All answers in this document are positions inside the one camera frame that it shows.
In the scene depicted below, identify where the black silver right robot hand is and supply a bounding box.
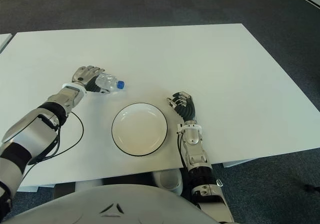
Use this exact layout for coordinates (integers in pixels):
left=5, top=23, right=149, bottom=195
left=166, top=91, right=197, bottom=122

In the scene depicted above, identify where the white robot leg shell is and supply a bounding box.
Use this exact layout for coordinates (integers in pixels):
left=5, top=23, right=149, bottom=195
left=151, top=170, right=185, bottom=197

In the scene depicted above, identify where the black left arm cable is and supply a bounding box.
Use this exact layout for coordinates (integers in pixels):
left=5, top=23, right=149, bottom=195
left=26, top=111, right=85, bottom=165

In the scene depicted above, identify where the grey robot torso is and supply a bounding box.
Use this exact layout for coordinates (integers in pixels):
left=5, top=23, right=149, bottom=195
left=4, top=185, right=219, bottom=224

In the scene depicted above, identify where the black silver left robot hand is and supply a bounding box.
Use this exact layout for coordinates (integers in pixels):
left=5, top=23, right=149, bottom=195
left=71, top=65, right=111, bottom=95

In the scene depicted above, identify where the dark chair base leg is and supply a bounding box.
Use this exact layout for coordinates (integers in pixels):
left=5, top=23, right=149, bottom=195
left=303, top=183, right=320, bottom=193

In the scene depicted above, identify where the white plate with black rim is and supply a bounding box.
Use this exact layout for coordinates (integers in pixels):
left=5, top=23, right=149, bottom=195
left=111, top=102, right=169, bottom=157

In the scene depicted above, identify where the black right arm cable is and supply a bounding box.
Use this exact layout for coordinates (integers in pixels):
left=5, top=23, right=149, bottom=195
left=177, top=131, right=190, bottom=170

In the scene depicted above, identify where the clear bottle with blue cap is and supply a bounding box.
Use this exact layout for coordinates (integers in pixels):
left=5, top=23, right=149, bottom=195
left=95, top=72, right=126, bottom=94

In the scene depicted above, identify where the white neighbouring table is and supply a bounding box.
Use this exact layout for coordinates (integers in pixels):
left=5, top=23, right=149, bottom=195
left=0, top=33, right=13, bottom=53

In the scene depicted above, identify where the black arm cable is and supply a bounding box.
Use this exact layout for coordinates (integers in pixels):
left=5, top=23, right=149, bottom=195
left=26, top=111, right=85, bottom=165
left=177, top=131, right=190, bottom=170

